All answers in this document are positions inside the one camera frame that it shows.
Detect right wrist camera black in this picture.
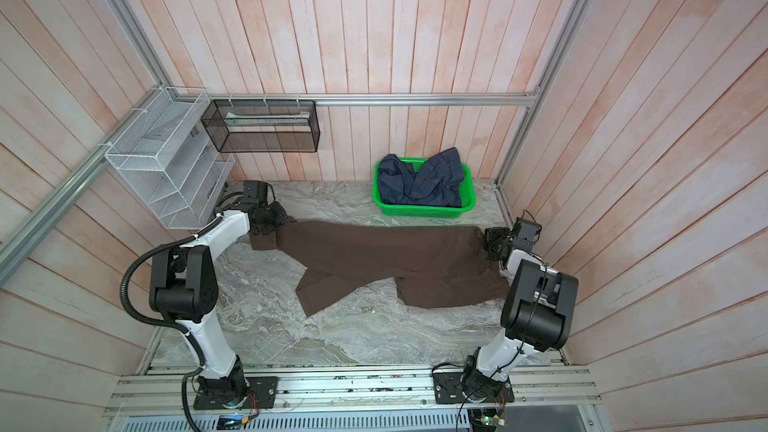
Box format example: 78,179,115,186
511,217,542,252

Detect white wire mesh shelf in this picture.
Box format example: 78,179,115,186
105,87,235,230

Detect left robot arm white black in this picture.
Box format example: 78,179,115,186
149,201,287,409

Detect black mesh wall basket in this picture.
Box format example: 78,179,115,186
201,98,321,153

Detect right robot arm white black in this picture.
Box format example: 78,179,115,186
461,221,579,402

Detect navy blue trousers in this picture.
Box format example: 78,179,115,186
376,147,465,208

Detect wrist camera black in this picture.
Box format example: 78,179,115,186
511,217,542,252
239,180,272,209

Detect brown trousers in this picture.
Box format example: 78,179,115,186
250,219,509,316

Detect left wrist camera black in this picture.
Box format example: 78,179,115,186
239,180,272,209

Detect aluminium mounting rail base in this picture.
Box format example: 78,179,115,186
101,362,603,432

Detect green plastic basket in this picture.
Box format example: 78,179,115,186
372,162,477,219

